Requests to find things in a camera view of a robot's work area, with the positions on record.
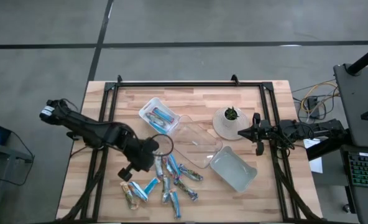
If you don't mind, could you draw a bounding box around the black aluminium frame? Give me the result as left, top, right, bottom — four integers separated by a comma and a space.
55, 80, 324, 224

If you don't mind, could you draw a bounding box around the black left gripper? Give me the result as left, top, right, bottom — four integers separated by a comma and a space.
117, 132, 160, 183

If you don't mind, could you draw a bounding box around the clear plastic bin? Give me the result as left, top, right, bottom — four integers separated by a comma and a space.
168, 114, 224, 170

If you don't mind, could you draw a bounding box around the brown snack wrapper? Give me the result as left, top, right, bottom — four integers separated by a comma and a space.
161, 175, 172, 205

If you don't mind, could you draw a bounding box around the blue orange granola bar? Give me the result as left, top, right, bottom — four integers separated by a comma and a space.
143, 175, 160, 194
169, 189, 183, 220
128, 181, 150, 202

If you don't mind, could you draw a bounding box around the white plastic handled bin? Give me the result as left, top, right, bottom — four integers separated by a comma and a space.
138, 96, 182, 136

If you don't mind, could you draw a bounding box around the black rainbow backlit keyboard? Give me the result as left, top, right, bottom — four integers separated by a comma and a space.
347, 152, 368, 190

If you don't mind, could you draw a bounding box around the black power adapter box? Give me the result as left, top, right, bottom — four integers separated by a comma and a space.
306, 96, 321, 119

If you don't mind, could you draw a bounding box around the grey side desk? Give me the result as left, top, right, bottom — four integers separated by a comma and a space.
0, 139, 35, 224

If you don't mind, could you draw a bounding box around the yellow floor cable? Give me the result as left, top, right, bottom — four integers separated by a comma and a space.
300, 81, 339, 113

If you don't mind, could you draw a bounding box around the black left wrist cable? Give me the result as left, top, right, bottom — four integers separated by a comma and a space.
149, 133, 175, 157

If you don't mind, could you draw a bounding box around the grey keyboard desk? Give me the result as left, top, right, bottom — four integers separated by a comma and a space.
340, 144, 368, 224

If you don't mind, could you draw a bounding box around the grey plastic tray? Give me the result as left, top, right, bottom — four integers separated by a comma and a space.
209, 145, 259, 193

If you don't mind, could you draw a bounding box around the white paper sheet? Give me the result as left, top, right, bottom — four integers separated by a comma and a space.
302, 138, 324, 174

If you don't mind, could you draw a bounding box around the black pole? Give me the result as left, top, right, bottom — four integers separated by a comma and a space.
346, 42, 368, 76

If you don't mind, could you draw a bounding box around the small plant in white pot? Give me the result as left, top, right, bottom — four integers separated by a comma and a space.
212, 106, 250, 141

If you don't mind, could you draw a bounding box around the dark grey side table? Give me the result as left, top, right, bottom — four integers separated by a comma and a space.
333, 63, 368, 149

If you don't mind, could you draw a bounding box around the small succulent in white pot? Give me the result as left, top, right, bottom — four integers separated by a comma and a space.
223, 106, 241, 128

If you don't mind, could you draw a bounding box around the blue red granola bar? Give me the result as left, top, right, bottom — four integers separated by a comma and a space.
152, 107, 175, 123
154, 155, 165, 180
161, 155, 174, 175
145, 112, 163, 126
149, 120, 170, 134
167, 154, 182, 177

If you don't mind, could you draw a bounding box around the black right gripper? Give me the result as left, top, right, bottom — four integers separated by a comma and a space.
237, 112, 280, 156

